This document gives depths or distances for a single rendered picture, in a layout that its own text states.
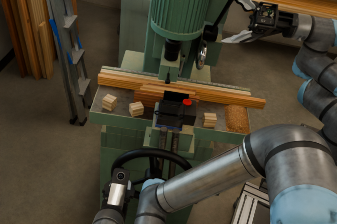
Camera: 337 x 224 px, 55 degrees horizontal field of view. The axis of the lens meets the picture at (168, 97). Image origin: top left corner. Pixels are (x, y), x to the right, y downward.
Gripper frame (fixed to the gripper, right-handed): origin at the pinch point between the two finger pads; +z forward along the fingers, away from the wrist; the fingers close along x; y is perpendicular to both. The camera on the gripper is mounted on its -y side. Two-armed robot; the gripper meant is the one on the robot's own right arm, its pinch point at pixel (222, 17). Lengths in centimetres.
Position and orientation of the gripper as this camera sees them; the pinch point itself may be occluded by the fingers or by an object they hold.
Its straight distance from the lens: 101.0
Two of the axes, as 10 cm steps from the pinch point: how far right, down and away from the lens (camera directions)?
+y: 0.6, -1.0, -9.9
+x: -1.5, 9.8, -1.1
